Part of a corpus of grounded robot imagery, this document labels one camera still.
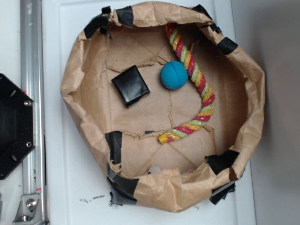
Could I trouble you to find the blue dimpled ball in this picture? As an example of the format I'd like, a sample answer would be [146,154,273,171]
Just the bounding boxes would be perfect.
[160,61,188,90]

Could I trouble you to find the multicoloured twisted rope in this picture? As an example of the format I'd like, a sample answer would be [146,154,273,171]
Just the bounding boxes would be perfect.
[157,22,216,144]

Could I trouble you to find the black box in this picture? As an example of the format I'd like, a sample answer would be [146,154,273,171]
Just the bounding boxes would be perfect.
[112,65,150,107]

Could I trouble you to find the metal corner bracket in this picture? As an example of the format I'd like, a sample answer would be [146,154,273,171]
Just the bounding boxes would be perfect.
[12,194,42,225]

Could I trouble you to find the aluminium rail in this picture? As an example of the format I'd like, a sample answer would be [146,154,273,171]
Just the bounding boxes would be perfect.
[20,0,49,225]

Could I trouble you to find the white object under paper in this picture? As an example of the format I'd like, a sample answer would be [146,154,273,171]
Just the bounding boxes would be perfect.
[146,165,162,175]

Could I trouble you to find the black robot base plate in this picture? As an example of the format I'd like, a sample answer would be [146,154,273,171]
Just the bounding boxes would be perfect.
[0,74,35,180]

